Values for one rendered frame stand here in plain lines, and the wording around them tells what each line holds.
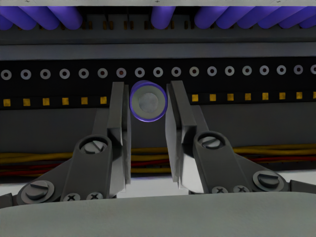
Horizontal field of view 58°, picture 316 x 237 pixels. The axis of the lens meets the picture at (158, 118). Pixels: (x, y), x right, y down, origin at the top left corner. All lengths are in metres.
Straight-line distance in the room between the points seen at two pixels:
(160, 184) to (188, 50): 0.17
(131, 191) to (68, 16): 0.15
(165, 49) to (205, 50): 0.05
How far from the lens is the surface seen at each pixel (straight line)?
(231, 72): 0.34
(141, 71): 0.32
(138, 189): 0.20
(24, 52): 0.34
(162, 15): 0.24
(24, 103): 0.34
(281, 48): 0.36
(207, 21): 0.27
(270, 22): 0.29
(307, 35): 0.35
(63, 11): 0.24
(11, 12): 0.26
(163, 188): 0.20
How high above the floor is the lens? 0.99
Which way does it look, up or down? 23 degrees up
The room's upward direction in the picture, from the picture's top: 180 degrees counter-clockwise
